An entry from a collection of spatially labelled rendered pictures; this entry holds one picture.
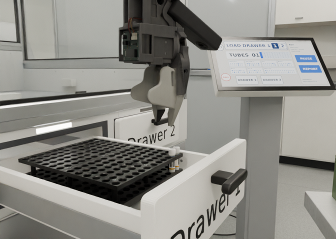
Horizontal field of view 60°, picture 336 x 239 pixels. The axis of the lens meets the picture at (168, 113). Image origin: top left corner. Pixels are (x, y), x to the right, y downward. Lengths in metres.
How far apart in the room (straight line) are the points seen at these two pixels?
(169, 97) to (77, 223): 0.21
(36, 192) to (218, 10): 1.90
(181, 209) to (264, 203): 1.22
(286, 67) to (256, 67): 0.14
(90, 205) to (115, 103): 0.39
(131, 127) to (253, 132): 0.78
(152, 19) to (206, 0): 1.79
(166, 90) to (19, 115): 0.27
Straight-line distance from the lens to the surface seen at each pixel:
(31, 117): 0.58
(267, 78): 1.32
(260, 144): 1.43
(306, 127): 3.36
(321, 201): 0.76
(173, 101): 0.44
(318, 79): 1.43
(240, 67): 1.31
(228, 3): 2.17
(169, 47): 0.44
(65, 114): 0.62
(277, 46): 1.47
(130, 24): 0.43
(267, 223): 1.60
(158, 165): 0.47
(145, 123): 0.80
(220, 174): 0.40
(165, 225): 0.32
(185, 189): 0.34
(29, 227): 0.64
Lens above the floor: 1.05
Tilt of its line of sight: 9 degrees down
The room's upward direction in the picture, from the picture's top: straight up
